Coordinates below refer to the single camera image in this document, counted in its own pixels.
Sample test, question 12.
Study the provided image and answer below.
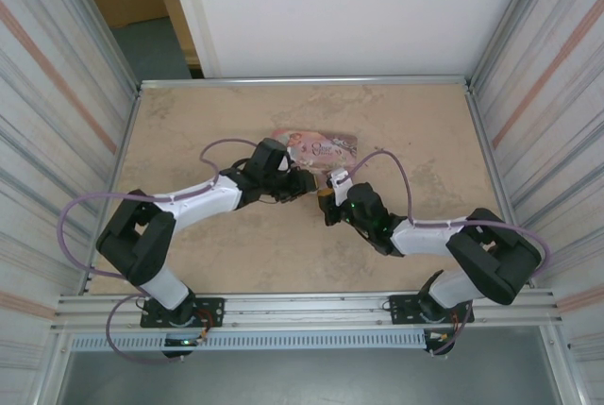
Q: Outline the pink fairy print tin box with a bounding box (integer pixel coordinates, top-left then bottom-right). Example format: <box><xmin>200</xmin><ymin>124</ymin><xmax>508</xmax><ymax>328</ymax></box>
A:
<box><xmin>271</xmin><ymin>127</ymin><xmax>362</xmax><ymax>176</ymax></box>

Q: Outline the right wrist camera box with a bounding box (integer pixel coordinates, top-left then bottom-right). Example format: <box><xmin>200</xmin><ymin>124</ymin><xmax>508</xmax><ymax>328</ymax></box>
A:
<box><xmin>325</xmin><ymin>166</ymin><xmax>356</xmax><ymax>199</ymax></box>

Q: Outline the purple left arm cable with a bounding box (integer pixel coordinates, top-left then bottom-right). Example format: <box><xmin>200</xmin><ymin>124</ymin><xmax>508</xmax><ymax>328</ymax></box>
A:
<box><xmin>59</xmin><ymin>138</ymin><xmax>260</xmax><ymax>364</ymax></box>

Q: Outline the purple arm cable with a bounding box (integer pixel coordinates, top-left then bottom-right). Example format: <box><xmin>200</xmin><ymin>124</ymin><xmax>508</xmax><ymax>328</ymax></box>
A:
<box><xmin>59</xmin><ymin>138</ymin><xmax>260</xmax><ymax>364</ymax></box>
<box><xmin>346</xmin><ymin>149</ymin><xmax>552</xmax><ymax>358</ymax></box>

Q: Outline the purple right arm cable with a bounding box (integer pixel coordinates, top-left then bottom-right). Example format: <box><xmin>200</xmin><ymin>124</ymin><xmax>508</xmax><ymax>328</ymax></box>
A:
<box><xmin>346</xmin><ymin>149</ymin><xmax>552</xmax><ymax>358</ymax></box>

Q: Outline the wide aluminium mounting rail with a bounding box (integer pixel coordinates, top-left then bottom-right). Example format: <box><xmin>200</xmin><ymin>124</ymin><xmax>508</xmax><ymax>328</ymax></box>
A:
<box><xmin>50</xmin><ymin>289</ymin><xmax>565</xmax><ymax>334</ymax></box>

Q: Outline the aluminium table end rail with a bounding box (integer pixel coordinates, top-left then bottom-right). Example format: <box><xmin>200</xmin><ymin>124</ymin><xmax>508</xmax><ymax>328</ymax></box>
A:
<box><xmin>139</xmin><ymin>75</ymin><xmax>473</xmax><ymax>91</ymax></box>

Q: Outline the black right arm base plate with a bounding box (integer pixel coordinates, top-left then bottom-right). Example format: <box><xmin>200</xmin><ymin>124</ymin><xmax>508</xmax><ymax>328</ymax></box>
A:
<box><xmin>387</xmin><ymin>292</ymin><xmax>475</xmax><ymax>326</ymax></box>

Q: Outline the grey slotted cable duct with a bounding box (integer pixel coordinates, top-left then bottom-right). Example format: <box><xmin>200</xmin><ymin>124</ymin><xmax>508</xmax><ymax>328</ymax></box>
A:
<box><xmin>69</xmin><ymin>331</ymin><xmax>428</xmax><ymax>352</ymax></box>

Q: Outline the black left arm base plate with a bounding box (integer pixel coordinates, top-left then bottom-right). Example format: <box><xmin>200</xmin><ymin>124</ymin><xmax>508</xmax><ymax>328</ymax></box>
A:
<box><xmin>140</xmin><ymin>297</ymin><xmax>226</xmax><ymax>329</ymax></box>

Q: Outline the aluminium table side rail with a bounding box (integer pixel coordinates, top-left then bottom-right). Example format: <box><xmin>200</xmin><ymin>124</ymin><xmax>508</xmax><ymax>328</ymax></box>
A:
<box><xmin>464</xmin><ymin>81</ymin><xmax>539</xmax><ymax>289</ymax></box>
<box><xmin>84</xmin><ymin>86</ymin><xmax>143</xmax><ymax>295</ymax></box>

